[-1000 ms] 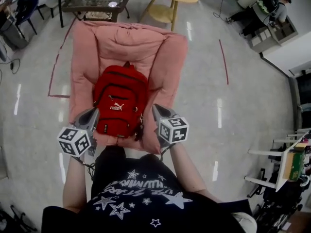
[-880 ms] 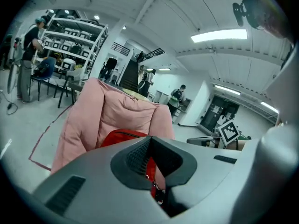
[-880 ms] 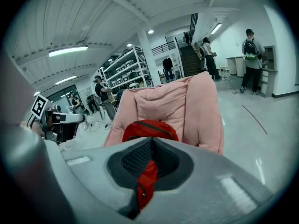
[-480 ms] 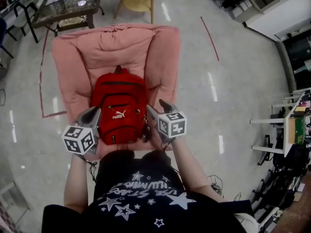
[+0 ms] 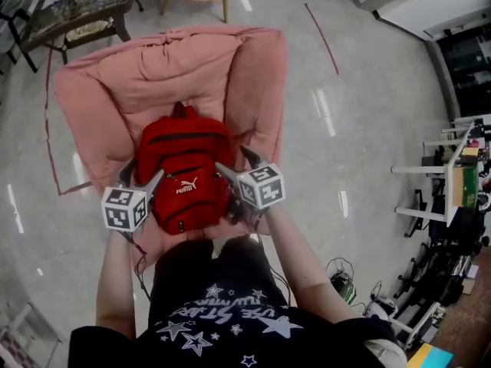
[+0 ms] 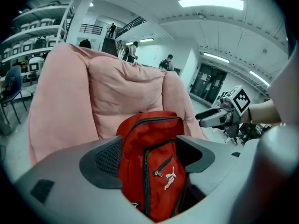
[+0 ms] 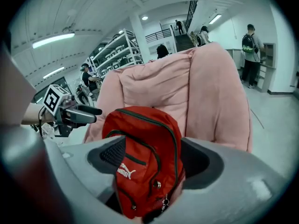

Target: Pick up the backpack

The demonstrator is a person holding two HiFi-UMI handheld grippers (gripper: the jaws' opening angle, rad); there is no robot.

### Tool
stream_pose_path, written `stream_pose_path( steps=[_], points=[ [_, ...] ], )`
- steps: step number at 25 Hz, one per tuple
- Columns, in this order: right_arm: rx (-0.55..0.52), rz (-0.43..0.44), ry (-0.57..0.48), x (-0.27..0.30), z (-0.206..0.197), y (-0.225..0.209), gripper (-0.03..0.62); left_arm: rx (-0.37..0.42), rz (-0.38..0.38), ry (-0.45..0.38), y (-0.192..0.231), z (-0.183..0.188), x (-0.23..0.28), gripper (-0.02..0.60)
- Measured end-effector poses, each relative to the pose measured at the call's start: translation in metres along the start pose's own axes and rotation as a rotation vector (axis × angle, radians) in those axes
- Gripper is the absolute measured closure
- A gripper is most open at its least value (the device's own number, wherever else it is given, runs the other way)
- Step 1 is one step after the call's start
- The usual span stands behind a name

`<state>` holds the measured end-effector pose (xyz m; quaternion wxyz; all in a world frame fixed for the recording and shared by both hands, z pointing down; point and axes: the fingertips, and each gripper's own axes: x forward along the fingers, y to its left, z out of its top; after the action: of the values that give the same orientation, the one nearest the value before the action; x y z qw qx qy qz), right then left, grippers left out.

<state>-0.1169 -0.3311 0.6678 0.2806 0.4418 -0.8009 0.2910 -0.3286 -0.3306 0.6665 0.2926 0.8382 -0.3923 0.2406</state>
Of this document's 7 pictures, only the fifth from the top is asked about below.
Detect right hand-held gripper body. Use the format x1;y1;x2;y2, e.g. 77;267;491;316
228;162;287;225

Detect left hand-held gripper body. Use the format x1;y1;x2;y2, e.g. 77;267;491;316
101;178;154;233

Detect red backpack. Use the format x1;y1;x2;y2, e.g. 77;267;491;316
133;100;236;237

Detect pink cushioned lounge chair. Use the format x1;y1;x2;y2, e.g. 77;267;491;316
52;24;289;283

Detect person's left forearm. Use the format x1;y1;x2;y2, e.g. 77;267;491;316
94;226;138;341

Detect person's right forearm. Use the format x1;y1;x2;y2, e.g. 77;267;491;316
262;204;366;324

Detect person's black trousers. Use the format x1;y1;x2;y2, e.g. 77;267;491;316
152;235;288;304

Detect red floor tape outline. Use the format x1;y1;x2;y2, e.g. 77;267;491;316
43;39;94;198

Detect straight red floor tape strip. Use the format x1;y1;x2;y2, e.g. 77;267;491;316
304;2;341;76

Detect person's black star-print T-shirt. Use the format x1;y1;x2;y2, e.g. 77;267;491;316
68;274;399;368

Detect white table with checkered cloth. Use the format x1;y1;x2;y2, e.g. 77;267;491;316
0;301;64;368

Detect black office chair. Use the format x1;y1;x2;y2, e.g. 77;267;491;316
394;238;491;311

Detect green box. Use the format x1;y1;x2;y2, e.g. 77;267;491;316
461;164;481;209

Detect white cabinet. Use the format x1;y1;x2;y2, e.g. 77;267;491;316
374;0;491;42

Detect yellow and cyan box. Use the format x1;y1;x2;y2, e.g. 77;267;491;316
405;341;456;368

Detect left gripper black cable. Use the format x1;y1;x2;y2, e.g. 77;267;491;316
121;228;153;303

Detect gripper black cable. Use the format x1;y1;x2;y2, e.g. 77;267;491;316
248;208;293;307
121;228;153;303

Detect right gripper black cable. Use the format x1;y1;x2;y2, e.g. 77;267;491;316
248;208;293;307

